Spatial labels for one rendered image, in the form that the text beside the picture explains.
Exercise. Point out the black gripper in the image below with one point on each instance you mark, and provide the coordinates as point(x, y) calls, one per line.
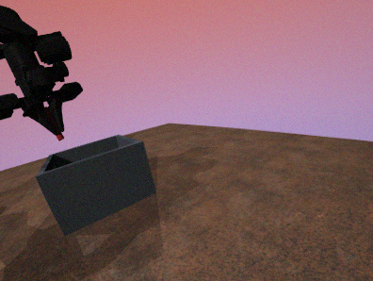
point(32, 102)

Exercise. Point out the dark red peg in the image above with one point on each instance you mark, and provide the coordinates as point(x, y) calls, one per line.
point(58, 135)

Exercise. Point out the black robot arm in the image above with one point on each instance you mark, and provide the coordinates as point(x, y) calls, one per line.
point(20, 41)

